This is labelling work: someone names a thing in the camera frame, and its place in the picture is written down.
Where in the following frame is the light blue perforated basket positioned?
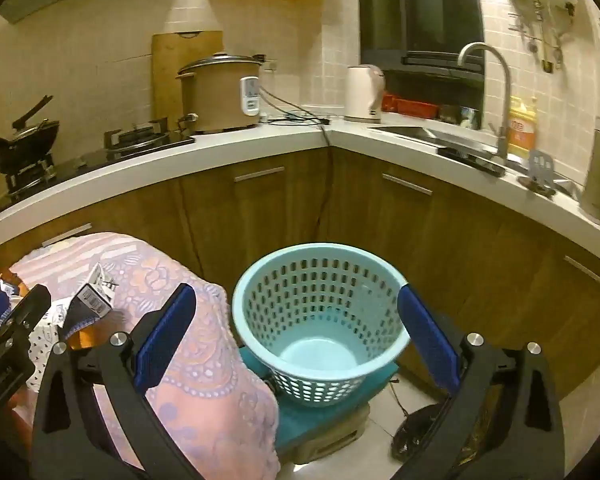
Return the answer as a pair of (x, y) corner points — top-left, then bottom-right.
(231, 243), (413, 407)

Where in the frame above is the wooden base cabinet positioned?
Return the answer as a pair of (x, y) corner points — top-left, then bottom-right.
(0, 147), (600, 411)

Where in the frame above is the teal cushioned stool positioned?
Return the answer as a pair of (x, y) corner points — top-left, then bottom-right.
(237, 347), (401, 465)

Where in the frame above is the orange snack packet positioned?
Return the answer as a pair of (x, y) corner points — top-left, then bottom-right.
(67, 322), (99, 353)

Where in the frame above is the brown rice cooker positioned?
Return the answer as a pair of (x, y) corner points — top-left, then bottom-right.
(176, 52), (263, 136)

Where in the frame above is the dark window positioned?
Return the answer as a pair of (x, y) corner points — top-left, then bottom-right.
(356, 0), (487, 75)

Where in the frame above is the small metal pot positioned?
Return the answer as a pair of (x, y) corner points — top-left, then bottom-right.
(439, 105), (482, 127)

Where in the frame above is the silver cabinet handle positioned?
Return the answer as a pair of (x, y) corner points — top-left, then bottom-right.
(233, 166), (286, 183)
(40, 223), (93, 248)
(381, 173), (434, 196)
(563, 255), (600, 287)

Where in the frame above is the steel sink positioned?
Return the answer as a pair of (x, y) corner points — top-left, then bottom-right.
(370, 124), (503, 160)

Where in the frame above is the red plastic container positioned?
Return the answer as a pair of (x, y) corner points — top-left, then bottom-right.
(381, 92), (439, 116)

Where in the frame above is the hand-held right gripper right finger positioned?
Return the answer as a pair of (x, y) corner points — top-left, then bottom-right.
(395, 284), (566, 480)

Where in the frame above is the pink floral blanket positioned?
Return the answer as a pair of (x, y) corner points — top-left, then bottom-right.
(10, 232), (281, 480)

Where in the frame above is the steel gooseneck faucet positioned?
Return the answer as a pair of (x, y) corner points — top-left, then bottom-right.
(457, 42), (512, 162)

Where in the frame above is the wooden cutting board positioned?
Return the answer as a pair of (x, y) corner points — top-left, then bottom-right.
(151, 31), (224, 133)

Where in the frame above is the thin black hanging cable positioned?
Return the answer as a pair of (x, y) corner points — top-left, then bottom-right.
(178, 177), (207, 281)

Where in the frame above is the grey slotted spatula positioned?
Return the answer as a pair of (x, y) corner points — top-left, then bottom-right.
(527, 149), (556, 187)

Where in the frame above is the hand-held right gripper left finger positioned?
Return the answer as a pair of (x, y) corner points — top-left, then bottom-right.
(30, 282), (201, 480)

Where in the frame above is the white electric kettle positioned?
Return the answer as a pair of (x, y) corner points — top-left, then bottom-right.
(344, 64), (385, 124)

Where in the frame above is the black gas stove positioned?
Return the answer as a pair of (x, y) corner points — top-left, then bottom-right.
(0, 119), (197, 223)

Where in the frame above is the white polka dot wrapper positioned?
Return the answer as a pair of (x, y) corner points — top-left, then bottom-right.
(27, 297), (81, 391)

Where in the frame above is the yellow detergent bottle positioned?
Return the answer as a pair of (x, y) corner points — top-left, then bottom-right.
(507, 96), (539, 161)

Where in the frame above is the black wok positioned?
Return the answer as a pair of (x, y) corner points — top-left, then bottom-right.
(0, 95), (62, 174)

